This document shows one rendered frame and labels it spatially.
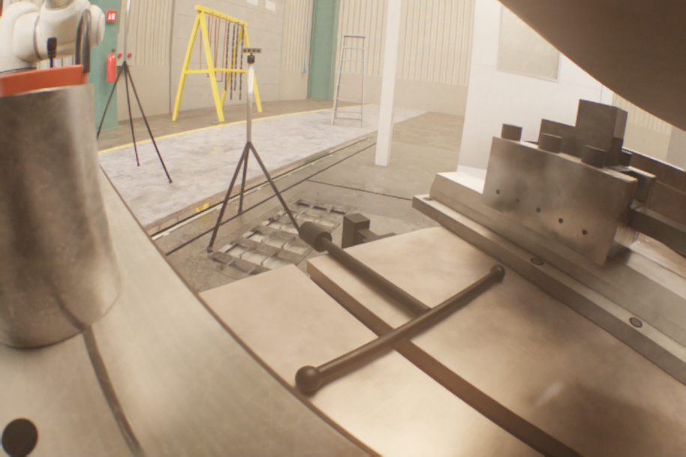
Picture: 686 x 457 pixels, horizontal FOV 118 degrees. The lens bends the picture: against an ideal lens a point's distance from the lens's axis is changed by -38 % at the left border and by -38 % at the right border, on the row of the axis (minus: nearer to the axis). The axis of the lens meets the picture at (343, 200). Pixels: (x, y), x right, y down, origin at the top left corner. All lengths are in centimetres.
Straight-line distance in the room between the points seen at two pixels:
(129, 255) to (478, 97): 299
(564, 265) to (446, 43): 1287
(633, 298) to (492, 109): 240
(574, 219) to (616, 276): 21
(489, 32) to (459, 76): 1037
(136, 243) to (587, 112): 99
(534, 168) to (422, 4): 1328
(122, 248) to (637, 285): 97
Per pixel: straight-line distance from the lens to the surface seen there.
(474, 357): 69
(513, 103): 309
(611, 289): 97
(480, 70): 307
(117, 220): 25
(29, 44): 116
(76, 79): 50
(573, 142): 100
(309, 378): 55
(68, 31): 108
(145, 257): 19
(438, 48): 1361
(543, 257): 104
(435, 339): 71
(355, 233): 114
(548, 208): 92
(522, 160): 95
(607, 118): 97
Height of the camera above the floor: 78
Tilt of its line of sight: 20 degrees down
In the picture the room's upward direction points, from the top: 4 degrees clockwise
